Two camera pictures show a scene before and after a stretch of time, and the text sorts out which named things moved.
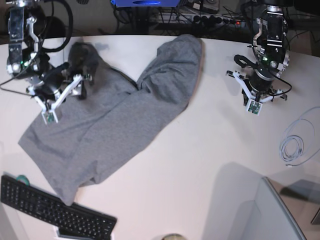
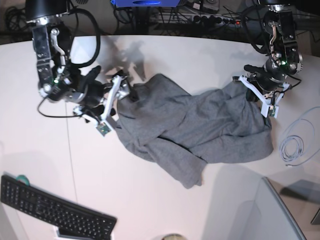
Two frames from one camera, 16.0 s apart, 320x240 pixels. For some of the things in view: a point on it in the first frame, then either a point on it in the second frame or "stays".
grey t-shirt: x=112 y=119 to x=157 y=118
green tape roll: x=22 y=178 stays
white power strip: x=200 y=18 stays
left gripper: x=82 y=58 to x=93 y=94
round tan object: x=173 y=236 stays
